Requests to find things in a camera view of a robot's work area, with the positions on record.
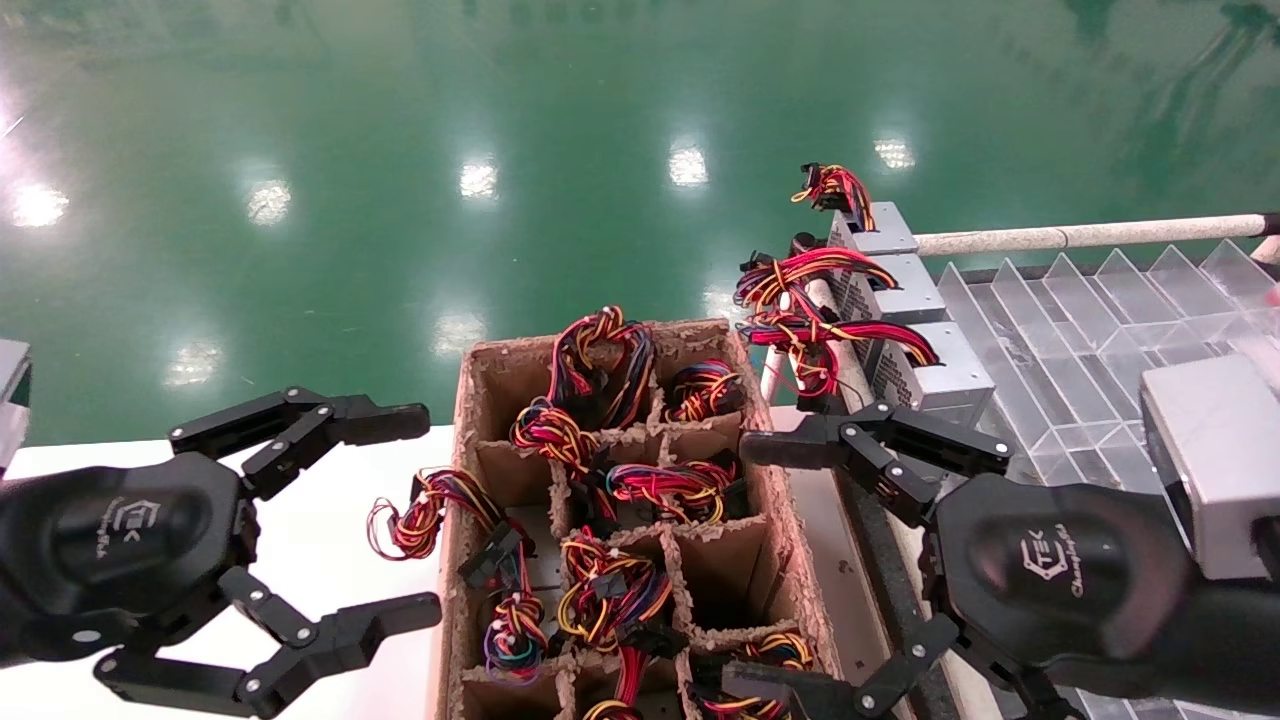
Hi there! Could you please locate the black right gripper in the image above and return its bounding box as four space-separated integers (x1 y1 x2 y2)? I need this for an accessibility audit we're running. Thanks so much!
721 402 1280 720

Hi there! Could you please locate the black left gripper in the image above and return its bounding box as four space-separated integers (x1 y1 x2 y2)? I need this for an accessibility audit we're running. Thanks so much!
0 387 444 720

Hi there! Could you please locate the silver power supply with wires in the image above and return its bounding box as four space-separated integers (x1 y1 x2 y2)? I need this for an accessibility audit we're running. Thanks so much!
740 310 997 414
790 163 919 257
735 248 947 323

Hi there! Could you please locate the brown pulp cardboard divider tray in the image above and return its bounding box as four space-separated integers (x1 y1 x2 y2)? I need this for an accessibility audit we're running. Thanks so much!
435 318 853 720

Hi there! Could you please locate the clear plastic divided tray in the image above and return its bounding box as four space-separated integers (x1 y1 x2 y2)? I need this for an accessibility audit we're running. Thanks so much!
935 238 1280 720

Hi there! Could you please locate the power supply with red wires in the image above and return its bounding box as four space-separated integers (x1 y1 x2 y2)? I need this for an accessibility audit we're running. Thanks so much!
584 647 647 720

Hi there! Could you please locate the wire bundle top box cell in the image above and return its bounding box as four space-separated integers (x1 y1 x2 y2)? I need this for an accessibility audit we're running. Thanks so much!
545 305 657 432

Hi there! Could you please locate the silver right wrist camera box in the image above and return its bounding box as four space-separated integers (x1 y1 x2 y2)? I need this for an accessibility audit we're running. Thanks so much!
1140 352 1280 583

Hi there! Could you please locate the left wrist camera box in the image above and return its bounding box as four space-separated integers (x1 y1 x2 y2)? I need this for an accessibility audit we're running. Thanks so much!
0 338 33 473

